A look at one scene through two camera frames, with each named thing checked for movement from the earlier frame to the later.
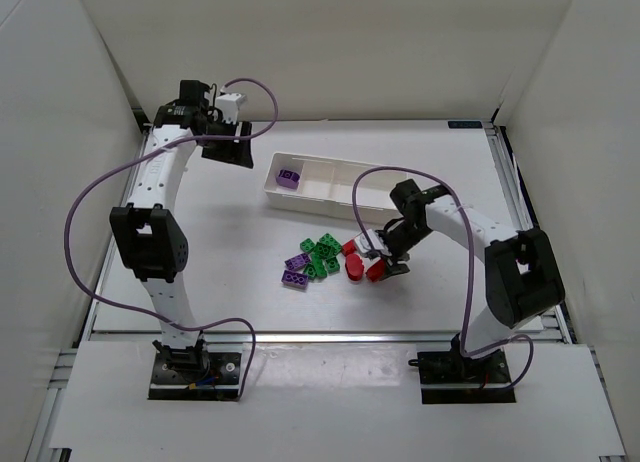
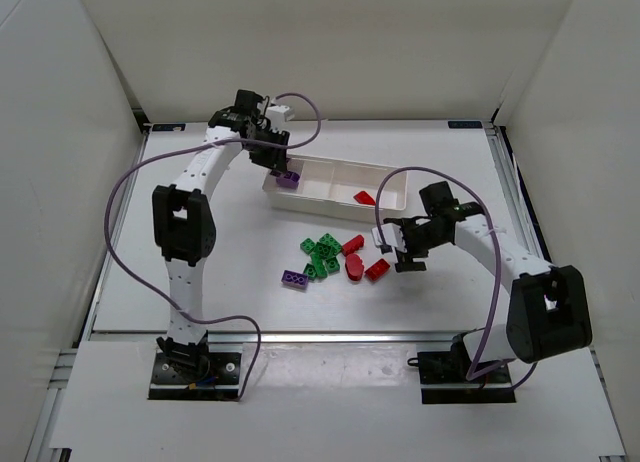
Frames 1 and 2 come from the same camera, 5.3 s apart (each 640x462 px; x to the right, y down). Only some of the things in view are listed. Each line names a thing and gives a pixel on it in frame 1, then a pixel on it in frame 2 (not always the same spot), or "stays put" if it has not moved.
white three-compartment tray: (325, 184) stays put
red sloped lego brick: (376, 271) -> (364, 198)
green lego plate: (332, 241) stays put
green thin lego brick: (319, 265) stays put
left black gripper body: (228, 145) -> (273, 158)
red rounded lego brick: (354, 267) stays put
